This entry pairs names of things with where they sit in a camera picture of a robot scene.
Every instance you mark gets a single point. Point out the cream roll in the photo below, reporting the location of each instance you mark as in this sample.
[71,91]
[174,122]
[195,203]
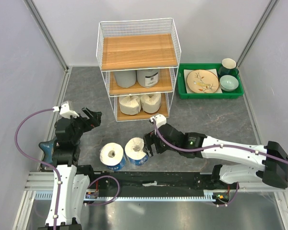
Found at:
[151,102]
[130,105]

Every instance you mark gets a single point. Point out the light green ceramic bowl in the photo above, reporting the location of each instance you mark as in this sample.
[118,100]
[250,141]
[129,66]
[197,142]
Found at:
[228,83]

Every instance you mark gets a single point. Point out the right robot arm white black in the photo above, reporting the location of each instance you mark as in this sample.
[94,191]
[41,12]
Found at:
[267,163]

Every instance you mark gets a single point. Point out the blue roll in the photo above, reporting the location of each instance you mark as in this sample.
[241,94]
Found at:
[134,150]
[112,156]

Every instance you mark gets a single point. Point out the dark green ceramic cup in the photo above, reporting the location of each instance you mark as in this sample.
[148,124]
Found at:
[228,67]

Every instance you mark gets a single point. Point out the blue grey cable duct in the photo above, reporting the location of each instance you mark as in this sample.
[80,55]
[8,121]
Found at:
[89,196]

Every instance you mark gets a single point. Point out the blue star shaped dish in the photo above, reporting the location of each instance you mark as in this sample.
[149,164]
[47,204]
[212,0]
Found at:
[47,149]

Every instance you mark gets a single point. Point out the grey paper towel roll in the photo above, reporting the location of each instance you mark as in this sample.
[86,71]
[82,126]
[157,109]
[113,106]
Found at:
[147,77]

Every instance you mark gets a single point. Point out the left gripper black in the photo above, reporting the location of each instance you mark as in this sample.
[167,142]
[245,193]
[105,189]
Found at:
[90,123]

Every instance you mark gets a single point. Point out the decorated ceramic plate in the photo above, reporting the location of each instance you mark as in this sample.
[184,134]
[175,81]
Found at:
[202,81]

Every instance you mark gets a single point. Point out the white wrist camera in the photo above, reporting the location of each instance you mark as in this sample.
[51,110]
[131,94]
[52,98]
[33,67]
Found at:
[158,120]
[66,110]

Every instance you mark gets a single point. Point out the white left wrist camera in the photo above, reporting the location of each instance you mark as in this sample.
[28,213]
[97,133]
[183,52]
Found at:
[66,110]

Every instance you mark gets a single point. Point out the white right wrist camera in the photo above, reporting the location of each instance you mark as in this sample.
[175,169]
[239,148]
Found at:
[158,120]

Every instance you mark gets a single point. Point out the green plastic tray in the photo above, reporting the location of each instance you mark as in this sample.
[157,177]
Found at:
[182,90]

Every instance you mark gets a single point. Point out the white wire wooden shelf rack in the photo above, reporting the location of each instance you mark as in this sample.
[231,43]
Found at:
[139,45]

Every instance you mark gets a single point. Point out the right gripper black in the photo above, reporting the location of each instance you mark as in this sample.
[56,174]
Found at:
[149,139]

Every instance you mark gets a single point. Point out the aluminium frame rail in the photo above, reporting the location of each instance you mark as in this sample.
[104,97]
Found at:
[44,181]

